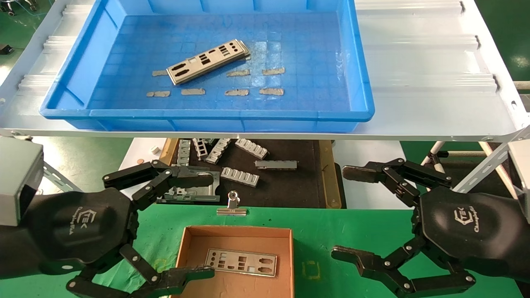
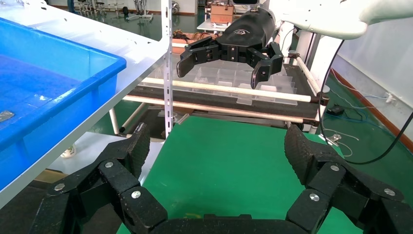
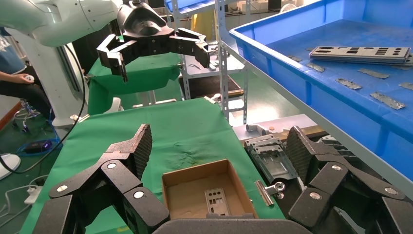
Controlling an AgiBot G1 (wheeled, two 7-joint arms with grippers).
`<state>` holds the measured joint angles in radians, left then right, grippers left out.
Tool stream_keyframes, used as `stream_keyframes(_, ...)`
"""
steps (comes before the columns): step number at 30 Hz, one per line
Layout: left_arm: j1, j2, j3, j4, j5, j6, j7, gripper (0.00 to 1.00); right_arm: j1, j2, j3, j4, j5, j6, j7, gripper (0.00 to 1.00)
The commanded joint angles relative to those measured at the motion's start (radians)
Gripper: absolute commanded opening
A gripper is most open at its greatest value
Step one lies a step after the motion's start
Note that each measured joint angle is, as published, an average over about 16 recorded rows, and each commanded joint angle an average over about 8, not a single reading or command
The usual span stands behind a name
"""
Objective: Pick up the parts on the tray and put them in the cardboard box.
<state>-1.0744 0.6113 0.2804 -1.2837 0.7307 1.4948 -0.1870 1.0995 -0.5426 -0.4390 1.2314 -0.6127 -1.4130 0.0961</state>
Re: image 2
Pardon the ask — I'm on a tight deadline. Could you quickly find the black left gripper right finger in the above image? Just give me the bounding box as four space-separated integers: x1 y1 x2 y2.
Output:
283 125 413 234

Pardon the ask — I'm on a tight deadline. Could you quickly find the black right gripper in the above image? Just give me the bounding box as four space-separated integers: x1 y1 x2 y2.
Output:
176 8 285 90

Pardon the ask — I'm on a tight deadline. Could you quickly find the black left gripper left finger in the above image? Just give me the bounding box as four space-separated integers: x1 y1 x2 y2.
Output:
29 122 169 234

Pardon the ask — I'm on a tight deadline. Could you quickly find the clear plastic compartment box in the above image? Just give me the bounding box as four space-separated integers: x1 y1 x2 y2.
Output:
138 53 299 107

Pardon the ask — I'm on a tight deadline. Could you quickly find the blue plastic tray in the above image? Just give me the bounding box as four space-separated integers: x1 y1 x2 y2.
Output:
0 18 127 192

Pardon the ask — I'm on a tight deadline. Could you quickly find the white background table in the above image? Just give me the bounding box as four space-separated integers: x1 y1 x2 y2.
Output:
196 19 230 33

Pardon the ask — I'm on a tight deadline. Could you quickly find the small brown carton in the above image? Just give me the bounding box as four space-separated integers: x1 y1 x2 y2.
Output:
210 4 235 25

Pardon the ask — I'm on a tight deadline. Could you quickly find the small white patterned jar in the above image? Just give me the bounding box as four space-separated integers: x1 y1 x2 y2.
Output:
60 143 77 159

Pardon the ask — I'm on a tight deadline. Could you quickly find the black power adapter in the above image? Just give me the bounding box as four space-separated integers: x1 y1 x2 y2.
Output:
326 105 345 116

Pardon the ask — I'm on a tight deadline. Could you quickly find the green table cloth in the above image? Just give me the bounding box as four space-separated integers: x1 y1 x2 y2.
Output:
116 116 365 234

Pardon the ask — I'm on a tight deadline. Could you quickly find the perforated white angle post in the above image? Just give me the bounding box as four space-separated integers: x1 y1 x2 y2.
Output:
160 0 174 140

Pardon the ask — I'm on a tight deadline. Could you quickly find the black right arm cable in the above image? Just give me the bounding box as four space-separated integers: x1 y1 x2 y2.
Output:
318 39 413 165

